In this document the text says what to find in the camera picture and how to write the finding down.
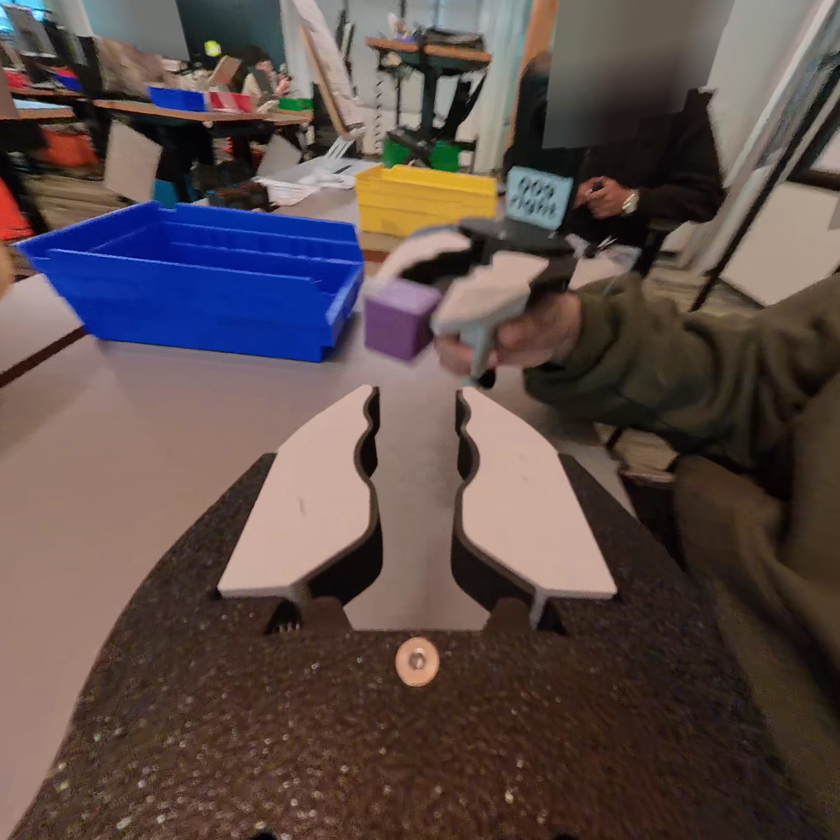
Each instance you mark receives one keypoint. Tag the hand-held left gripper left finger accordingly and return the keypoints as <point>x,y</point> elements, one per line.
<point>308,518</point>

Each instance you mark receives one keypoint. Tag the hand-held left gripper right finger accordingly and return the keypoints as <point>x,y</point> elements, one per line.
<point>525,518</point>

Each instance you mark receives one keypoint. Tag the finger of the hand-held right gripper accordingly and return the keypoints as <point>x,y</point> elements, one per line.
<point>426,246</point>
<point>485,295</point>

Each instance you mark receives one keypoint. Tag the purple cube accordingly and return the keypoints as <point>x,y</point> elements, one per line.
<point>400,321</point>

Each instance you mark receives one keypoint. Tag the blue divided plastic bin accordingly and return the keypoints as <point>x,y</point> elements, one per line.
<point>197,289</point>

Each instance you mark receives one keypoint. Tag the person's right forearm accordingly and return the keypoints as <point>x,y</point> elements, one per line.
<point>689,367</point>

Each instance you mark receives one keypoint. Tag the person's right hand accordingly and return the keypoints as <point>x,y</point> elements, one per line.
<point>538,331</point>

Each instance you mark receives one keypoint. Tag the yellow plastic bin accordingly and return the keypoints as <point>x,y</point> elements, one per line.
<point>426,200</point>

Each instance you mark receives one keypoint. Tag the green plastic bin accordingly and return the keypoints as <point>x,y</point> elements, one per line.
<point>394,156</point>
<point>295,104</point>

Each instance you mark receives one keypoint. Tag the white papers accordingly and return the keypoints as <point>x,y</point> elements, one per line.
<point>315,180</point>

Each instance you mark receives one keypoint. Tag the grey card panel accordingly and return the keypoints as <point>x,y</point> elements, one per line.
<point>279,156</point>
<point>133,161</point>

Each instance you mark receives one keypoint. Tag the wooden standing desk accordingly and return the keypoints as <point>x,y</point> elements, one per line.
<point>426,56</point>

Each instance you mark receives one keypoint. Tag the grey display board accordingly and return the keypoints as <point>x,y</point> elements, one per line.
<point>328,65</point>

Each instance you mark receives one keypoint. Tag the red plastic bin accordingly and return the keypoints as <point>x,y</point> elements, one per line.
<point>229,102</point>

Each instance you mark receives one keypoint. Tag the wooden top desk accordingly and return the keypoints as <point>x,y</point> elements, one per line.
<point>197,117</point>

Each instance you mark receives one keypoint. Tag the small blue bin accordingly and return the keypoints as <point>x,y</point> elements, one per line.
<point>177,98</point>

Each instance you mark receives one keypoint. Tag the black monitor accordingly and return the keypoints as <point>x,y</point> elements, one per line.
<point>229,26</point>

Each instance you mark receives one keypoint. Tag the orange crate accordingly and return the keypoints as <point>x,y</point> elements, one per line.
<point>69,148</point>

